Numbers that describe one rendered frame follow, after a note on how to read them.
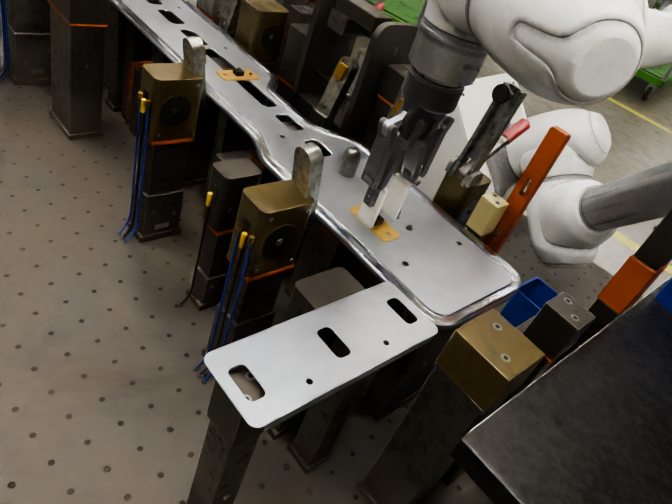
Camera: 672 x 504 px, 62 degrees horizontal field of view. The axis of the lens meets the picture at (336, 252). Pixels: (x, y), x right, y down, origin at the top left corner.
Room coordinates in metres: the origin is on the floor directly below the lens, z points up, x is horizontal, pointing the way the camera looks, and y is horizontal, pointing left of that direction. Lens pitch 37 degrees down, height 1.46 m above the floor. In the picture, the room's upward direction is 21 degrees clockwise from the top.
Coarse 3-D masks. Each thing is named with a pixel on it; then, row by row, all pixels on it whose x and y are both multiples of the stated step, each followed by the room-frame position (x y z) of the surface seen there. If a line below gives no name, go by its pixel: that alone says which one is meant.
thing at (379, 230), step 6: (354, 210) 0.73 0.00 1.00; (378, 216) 0.72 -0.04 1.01; (378, 222) 0.71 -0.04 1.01; (384, 222) 0.73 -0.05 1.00; (372, 228) 0.70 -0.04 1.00; (378, 228) 0.70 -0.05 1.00; (384, 228) 0.71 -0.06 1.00; (390, 228) 0.72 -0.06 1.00; (378, 234) 0.69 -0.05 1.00; (384, 234) 0.70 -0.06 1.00; (390, 234) 0.70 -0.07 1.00; (396, 234) 0.71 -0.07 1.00; (384, 240) 0.68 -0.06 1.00; (390, 240) 0.69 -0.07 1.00
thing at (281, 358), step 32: (384, 288) 0.58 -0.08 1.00; (288, 320) 0.46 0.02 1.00; (320, 320) 0.48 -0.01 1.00; (352, 320) 0.50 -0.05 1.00; (384, 320) 0.52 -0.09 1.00; (224, 352) 0.38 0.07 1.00; (256, 352) 0.40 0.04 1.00; (288, 352) 0.41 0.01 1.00; (320, 352) 0.43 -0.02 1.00; (352, 352) 0.45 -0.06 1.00; (384, 352) 0.47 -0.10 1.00; (224, 384) 0.35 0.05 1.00; (288, 384) 0.37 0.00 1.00; (320, 384) 0.39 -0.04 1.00; (256, 416) 0.32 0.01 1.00; (288, 416) 0.34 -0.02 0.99
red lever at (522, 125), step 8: (520, 120) 0.96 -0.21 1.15; (512, 128) 0.95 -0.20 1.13; (520, 128) 0.95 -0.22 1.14; (528, 128) 0.96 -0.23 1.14; (504, 136) 0.93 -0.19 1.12; (512, 136) 0.93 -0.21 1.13; (496, 144) 0.92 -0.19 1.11; (504, 144) 0.92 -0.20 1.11; (496, 152) 0.91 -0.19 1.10; (472, 160) 0.89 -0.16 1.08; (464, 168) 0.87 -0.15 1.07; (464, 176) 0.86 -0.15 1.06
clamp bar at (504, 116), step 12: (504, 84) 0.86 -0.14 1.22; (492, 96) 0.87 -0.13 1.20; (504, 96) 0.85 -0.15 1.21; (516, 96) 0.87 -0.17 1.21; (492, 108) 0.88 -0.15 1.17; (504, 108) 0.88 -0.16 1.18; (516, 108) 0.88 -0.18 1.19; (492, 120) 0.89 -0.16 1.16; (504, 120) 0.87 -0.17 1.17; (480, 132) 0.88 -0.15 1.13; (492, 132) 0.87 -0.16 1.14; (468, 144) 0.88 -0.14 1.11; (480, 144) 0.88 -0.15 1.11; (492, 144) 0.87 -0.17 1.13; (468, 156) 0.88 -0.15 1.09; (480, 156) 0.86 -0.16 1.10; (456, 168) 0.87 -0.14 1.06; (480, 168) 0.87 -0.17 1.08
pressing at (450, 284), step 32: (128, 0) 1.19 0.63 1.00; (160, 0) 1.26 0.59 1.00; (160, 32) 1.09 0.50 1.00; (192, 32) 1.17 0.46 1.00; (224, 32) 1.22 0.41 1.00; (256, 64) 1.12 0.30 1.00; (224, 96) 0.93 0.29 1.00; (256, 128) 0.86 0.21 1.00; (288, 128) 0.91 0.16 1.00; (320, 128) 0.95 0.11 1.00; (288, 160) 0.80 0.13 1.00; (320, 192) 0.74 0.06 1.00; (352, 192) 0.78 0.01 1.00; (416, 192) 0.85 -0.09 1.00; (352, 224) 0.69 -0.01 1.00; (416, 224) 0.76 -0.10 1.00; (448, 224) 0.80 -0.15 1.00; (384, 256) 0.65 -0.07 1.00; (416, 256) 0.68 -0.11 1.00; (448, 256) 0.71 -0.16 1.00; (480, 256) 0.74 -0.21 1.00; (416, 288) 0.61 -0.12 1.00; (448, 288) 0.63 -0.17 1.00; (480, 288) 0.66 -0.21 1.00; (512, 288) 0.70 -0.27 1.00; (448, 320) 0.57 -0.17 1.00
